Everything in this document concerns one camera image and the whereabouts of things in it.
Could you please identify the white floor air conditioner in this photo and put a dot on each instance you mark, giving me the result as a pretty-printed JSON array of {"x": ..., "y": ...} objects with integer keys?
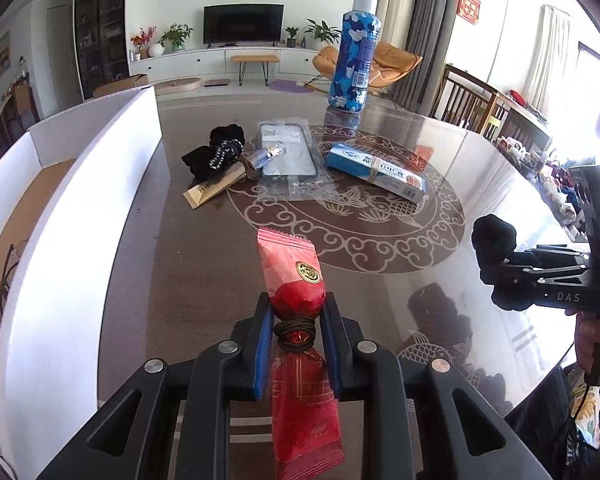
[{"x": 400, "y": 5}]

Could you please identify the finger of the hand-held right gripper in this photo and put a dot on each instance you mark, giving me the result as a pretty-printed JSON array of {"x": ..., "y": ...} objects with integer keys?
[
  {"x": 550, "y": 256},
  {"x": 525, "y": 275}
]

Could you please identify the black fluffy scrunchie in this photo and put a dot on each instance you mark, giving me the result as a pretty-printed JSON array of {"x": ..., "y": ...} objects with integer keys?
[{"x": 495, "y": 237}]

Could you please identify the brown patterned glass desktop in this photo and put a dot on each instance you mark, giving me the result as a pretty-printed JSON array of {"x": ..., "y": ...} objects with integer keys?
[{"x": 180, "y": 285}]

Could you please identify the green bushy potted plant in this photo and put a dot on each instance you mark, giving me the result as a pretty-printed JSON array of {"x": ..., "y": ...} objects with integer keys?
[{"x": 176, "y": 36}]

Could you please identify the red snack packet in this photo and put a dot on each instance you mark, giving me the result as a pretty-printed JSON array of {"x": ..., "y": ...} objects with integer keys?
[{"x": 295, "y": 280}]

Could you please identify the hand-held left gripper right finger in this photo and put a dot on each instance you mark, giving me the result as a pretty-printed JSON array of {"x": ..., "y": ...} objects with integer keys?
[{"x": 331, "y": 355}]

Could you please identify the wooden bench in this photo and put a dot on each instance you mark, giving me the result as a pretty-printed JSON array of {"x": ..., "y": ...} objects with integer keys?
[{"x": 255, "y": 59}]

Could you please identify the brown cardboard box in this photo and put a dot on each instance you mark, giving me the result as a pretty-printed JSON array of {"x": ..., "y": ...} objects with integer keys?
[{"x": 122, "y": 85}]

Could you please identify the dark display cabinet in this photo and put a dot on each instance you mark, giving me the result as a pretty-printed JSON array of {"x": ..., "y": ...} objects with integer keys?
[{"x": 100, "y": 25}]

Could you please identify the floral printed cloth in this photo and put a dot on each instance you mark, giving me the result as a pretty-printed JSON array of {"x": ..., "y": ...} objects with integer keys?
[{"x": 587, "y": 415}]

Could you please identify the blue white toothpaste box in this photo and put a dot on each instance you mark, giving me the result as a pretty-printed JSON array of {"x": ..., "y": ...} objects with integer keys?
[{"x": 375, "y": 165}]

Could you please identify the phone case in plastic bag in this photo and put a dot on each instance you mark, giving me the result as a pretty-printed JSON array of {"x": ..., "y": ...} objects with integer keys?
[{"x": 290, "y": 160}]

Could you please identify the gold cosmetic pump tube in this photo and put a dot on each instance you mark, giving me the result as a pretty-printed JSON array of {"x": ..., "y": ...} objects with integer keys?
[{"x": 215, "y": 187}]

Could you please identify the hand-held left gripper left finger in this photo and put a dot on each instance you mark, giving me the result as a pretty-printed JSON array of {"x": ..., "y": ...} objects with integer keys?
[{"x": 262, "y": 355}]

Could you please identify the framed wall picture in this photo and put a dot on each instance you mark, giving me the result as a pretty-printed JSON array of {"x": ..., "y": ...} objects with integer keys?
[{"x": 2, "y": 54}]

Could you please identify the grey curtain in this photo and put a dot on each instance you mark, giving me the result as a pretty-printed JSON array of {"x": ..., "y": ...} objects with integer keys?
[{"x": 430, "y": 25}]

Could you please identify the orange lounge chair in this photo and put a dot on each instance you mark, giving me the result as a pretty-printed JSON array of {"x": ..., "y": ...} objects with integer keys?
[{"x": 395, "y": 65}]

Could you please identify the cluttered side table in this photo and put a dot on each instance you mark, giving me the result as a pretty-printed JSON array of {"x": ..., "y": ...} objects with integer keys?
[{"x": 535, "y": 150}]

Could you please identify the blue camouflage bottle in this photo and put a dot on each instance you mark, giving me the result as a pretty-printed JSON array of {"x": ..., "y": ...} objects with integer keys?
[{"x": 352, "y": 60}]

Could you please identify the purple floor mat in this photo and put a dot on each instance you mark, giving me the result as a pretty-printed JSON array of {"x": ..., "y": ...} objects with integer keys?
[{"x": 289, "y": 85}]

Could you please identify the dark wooden chair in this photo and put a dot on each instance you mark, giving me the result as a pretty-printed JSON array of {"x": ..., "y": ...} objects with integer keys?
[{"x": 467, "y": 100}]

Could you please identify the white cardboard box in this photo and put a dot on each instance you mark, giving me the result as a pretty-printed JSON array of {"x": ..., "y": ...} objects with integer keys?
[{"x": 80, "y": 185}]

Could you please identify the beige floor mat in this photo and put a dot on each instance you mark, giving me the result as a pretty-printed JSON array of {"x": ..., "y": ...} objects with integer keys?
[{"x": 179, "y": 85}]

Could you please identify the large leafy potted plant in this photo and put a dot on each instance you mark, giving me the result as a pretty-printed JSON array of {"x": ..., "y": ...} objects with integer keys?
[{"x": 322, "y": 32}]

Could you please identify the small potted plant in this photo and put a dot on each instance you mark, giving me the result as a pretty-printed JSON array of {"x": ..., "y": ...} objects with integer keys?
[{"x": 291, "y": 36}]

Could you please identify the black television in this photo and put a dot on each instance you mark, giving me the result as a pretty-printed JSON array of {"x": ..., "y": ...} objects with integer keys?
[{"x": 244, "y": 22}]

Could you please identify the red wall decoration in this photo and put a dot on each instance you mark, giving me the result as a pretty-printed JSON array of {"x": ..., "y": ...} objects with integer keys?
[{"x": 470, "y": 6}]

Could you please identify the red flower plant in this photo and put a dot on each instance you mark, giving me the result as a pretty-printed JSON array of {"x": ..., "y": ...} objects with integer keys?
[{"x": 142, "y": 42}]

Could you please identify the person's right hand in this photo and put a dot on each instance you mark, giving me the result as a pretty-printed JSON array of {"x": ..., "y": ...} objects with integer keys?
[{"x": 587, "y": 335}]

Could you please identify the white television cabinet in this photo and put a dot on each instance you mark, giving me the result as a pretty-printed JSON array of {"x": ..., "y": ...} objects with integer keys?
[{"x": 195, "y": 62}]

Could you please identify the white round vase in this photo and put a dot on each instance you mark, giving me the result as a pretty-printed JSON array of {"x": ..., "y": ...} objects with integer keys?
[{"x": 157, "y": 50}]

